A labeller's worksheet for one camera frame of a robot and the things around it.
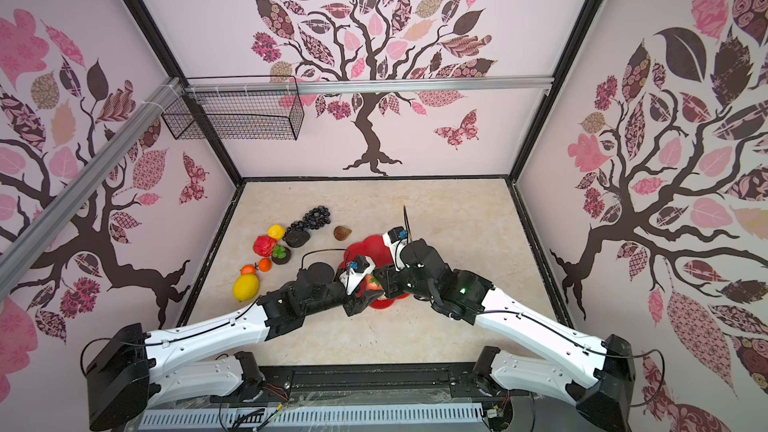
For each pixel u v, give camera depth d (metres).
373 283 0.70
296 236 0.98
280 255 0.92
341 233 1.00
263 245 0.95
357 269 0.63
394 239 0.62
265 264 0.94
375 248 0.96
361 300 0.66
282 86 0.92
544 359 0.44
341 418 0.70
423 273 0.51
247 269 0.92
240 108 0.95
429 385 0.75
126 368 0.40
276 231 1.00
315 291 0.57
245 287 0.87
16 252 0.50
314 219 1.03
